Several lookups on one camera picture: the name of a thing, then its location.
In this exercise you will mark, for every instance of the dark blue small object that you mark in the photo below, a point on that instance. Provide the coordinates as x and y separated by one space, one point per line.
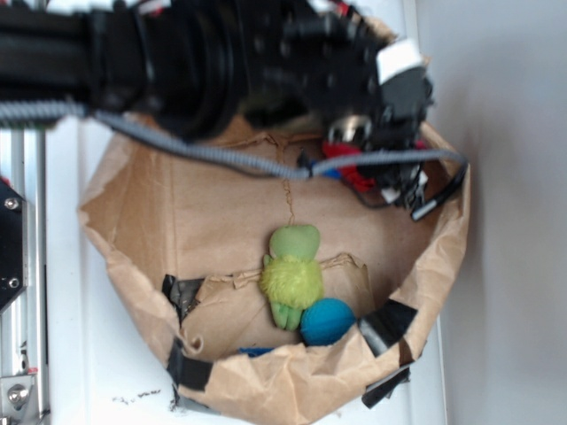
255 351

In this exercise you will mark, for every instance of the green plush toy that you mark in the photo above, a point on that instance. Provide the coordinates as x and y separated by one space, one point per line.
291 278

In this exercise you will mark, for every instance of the black tape piece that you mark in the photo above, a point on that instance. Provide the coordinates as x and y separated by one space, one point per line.
185 372
382 329

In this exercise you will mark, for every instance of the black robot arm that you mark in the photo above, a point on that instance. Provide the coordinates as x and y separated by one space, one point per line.
195 65

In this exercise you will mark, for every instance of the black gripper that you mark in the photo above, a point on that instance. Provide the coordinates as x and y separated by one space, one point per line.
337 73

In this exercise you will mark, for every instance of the aluminium extrusion rail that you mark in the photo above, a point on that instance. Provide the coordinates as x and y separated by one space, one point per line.
25 397

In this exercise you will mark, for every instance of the brown paper bag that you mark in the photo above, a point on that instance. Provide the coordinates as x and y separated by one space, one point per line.
151 214

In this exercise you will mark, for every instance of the red paper ball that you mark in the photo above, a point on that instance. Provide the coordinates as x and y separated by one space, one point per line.
349 174

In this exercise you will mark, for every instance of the black tape piece left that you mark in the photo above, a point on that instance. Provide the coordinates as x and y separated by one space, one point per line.
185 372

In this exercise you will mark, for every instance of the black tape piece right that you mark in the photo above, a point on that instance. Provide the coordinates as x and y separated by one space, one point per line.
382 329

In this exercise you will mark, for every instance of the blue textured ball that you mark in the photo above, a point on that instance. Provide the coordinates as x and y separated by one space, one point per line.
326 321

